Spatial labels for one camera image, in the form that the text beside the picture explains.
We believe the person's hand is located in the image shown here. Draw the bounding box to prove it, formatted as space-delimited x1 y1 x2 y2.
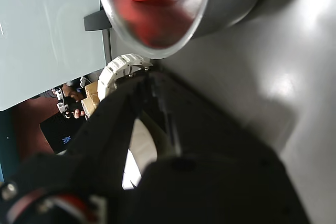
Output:
62 84 86 119

